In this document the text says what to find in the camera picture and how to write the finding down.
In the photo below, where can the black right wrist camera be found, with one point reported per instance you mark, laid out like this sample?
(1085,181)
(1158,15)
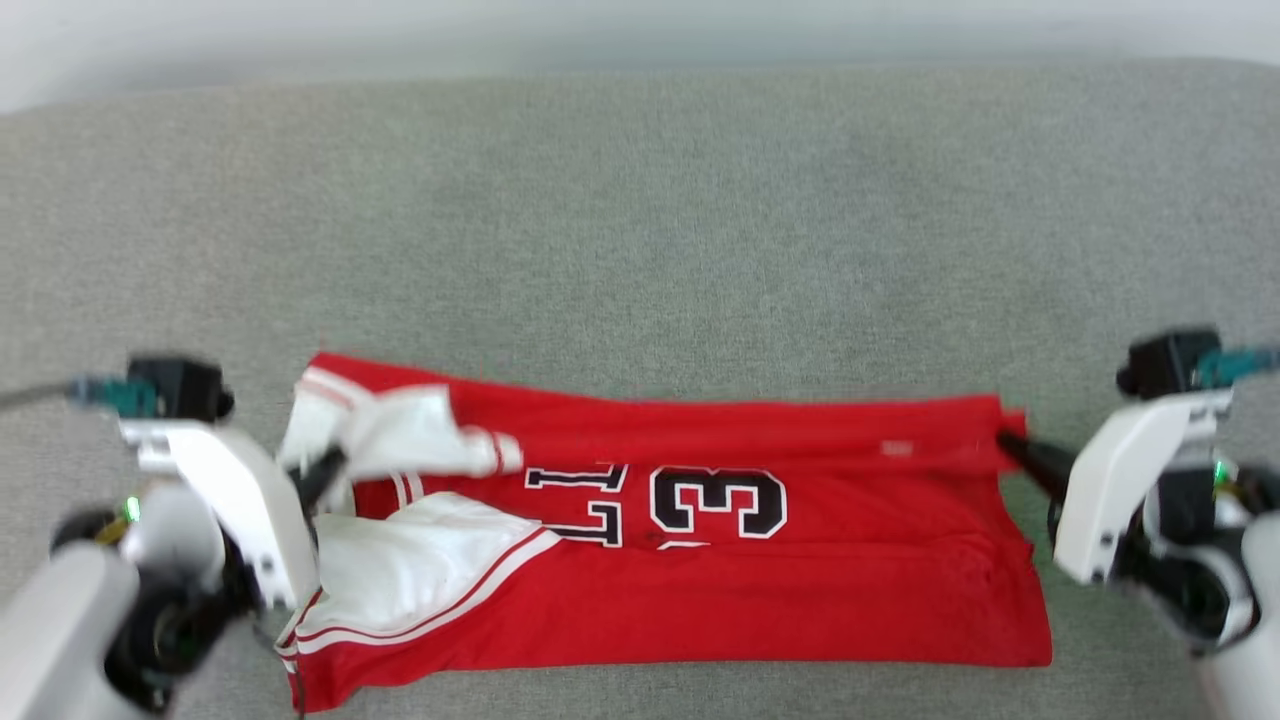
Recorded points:
(1165,362)

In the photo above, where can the red white basketball jersey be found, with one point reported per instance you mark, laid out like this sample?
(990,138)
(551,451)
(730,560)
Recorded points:
(800,600)

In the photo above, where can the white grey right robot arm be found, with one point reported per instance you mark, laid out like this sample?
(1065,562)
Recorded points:
(1250,570)

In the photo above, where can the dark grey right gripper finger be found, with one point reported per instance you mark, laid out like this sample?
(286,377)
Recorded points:
(1040,462)

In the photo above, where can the grey fabric sofa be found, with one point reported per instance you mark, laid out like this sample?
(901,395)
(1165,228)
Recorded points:
(640,220)

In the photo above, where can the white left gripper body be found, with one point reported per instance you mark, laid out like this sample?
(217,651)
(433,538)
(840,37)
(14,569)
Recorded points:
(250,510)

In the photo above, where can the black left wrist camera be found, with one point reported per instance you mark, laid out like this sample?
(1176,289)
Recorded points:
(180,388)

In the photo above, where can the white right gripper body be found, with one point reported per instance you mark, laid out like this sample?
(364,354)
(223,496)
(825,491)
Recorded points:
(1105,490)

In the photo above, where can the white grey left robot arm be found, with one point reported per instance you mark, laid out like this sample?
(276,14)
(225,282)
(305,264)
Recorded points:
(60,640)

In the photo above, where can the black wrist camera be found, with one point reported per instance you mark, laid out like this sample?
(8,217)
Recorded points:
(1165,362)
(180,388)

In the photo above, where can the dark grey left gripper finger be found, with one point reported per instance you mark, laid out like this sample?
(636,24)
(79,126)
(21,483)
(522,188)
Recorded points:
(318,480)

